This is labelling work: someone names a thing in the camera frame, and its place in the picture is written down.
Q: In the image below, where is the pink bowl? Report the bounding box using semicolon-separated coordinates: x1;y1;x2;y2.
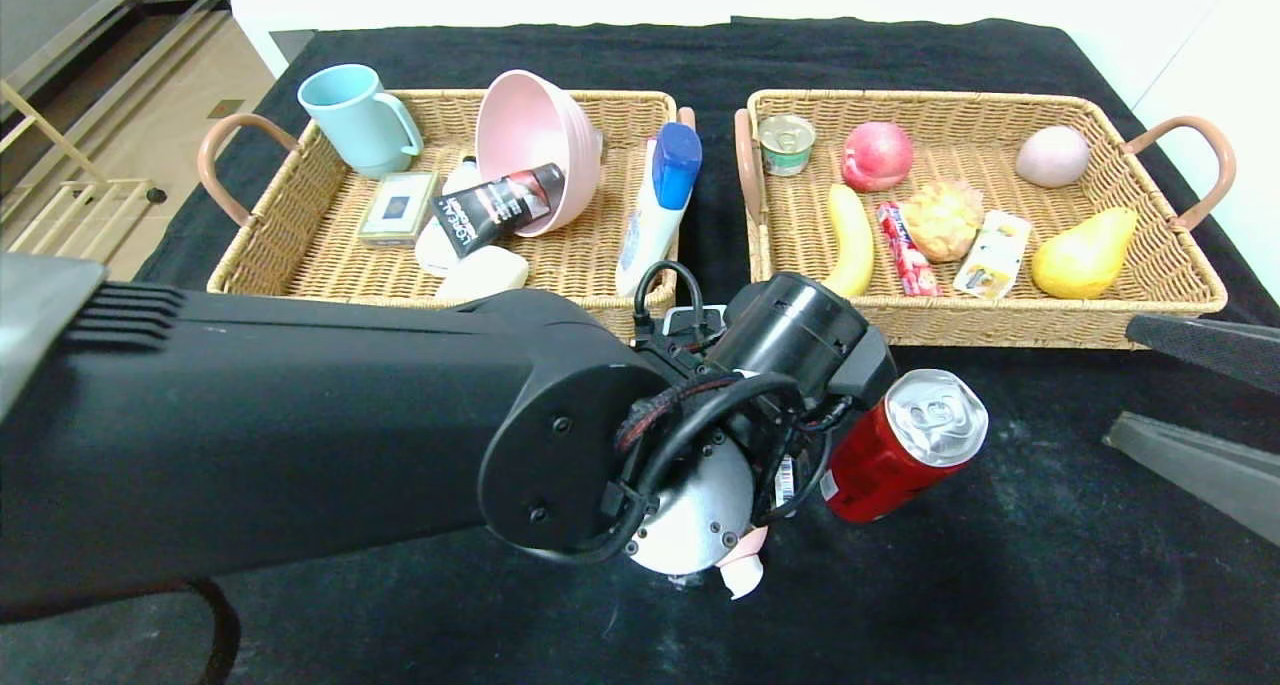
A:
475;69;604;237

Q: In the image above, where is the grey metal shelf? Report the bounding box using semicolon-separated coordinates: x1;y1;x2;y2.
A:
0;0;233;206

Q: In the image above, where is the small tin can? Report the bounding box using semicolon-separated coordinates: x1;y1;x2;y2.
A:
757;115;817;178

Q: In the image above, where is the woven wicker basket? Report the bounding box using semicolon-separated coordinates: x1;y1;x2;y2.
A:
733;89;1238;352
198;89;698;344

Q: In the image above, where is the pink squeeze bottle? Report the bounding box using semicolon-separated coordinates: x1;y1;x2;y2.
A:
715;525;771;601

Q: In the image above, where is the braided black cable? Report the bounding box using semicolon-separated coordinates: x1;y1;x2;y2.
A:
613;370;743;458

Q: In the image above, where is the yellow bread bun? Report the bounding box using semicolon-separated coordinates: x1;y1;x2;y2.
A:
903;178;986;264

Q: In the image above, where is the red soda can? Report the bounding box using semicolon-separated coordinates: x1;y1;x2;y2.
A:
820;368;990;524

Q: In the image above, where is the white bottle with blue cap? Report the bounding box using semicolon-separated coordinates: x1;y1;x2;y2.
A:
615;122;704;298

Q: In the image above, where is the white plastic bottle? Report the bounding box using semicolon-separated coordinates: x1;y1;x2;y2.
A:
414;158;483;277

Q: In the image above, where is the red apple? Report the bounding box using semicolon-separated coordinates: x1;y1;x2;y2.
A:
840;122;915;194

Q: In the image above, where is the black cosmetic tube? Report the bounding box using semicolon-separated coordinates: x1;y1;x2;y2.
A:
431;163;565;258

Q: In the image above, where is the white rectangular block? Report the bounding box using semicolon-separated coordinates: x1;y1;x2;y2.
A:
435;246;530;301

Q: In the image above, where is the black left camera cable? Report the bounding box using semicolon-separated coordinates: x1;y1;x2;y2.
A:
633;260;707;344

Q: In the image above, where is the small juice carton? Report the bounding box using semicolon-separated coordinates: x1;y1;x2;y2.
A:
953;210;1033;301

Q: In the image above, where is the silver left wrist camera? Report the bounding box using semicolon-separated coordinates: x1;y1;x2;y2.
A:
660;305;728;341

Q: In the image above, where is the light blue mug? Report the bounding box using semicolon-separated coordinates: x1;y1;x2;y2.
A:
298;64;425;180

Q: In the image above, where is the yellow pear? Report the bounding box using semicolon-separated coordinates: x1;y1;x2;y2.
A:
1030;206;1141;300

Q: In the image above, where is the pale pink egg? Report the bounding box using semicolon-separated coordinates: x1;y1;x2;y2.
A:
1016;126;1091;189

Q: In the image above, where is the red candy wrapper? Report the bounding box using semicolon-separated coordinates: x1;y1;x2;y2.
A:
877;202;941;298

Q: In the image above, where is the pale wooden rack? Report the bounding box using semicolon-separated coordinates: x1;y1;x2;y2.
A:
0;80;169;266

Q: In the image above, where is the yellow banana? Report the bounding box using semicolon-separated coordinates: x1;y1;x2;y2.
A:
820;184;876;299

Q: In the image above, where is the small green card box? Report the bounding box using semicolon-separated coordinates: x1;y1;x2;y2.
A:
357;171;441;249

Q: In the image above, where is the black table cloth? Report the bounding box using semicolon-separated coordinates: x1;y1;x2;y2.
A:
0;17;1280;685

